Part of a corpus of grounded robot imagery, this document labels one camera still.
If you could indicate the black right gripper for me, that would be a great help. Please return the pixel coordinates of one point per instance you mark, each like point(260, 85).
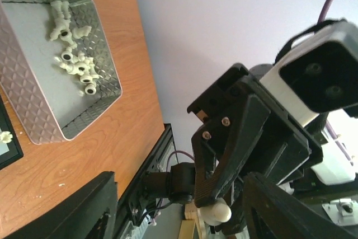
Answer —
point(244, 129)

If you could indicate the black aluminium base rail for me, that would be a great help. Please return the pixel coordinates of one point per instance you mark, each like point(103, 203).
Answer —
point(134, 201)

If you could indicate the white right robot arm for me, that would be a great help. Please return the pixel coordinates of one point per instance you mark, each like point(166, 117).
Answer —
point(333, 178)

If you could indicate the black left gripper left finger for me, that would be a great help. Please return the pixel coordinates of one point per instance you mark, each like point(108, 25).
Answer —
point(88, 213)

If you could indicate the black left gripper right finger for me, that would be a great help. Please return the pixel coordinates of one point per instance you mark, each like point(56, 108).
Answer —
point(271, 212)

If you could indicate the black and silver chessboard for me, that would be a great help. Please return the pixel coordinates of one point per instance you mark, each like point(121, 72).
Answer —
point(12, 151)

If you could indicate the white chess piece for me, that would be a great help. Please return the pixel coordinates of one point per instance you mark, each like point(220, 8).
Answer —
point(216, 214)
point(6, 137)

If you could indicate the silver embossed tin tray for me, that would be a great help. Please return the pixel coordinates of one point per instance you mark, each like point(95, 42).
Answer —
point(56, 66)

